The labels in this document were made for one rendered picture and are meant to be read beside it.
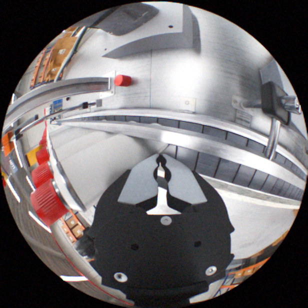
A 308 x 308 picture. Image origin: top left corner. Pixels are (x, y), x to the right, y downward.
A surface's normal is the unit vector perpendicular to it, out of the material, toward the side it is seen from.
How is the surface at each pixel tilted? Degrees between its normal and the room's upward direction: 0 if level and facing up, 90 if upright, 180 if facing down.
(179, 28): 2
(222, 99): 0
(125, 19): 72
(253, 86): 0
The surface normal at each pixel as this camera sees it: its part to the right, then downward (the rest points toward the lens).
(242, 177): -0.51, 0.40
